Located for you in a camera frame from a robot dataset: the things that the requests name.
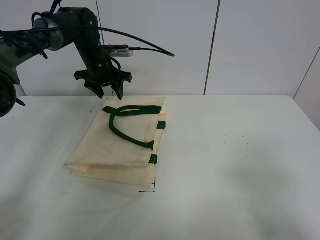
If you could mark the white linen bag green handles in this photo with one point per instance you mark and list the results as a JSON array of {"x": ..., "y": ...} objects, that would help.
[{"x": 104, "y": 155}]

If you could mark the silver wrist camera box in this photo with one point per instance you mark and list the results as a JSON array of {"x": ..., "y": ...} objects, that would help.
[{"x": 117, "y": 51}]

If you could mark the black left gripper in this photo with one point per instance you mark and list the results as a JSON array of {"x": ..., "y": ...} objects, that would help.
[{"x": 99, "y": 73}]

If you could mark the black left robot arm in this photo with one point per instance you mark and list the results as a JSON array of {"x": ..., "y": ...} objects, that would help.
[{"x": 53, "y": 30}]

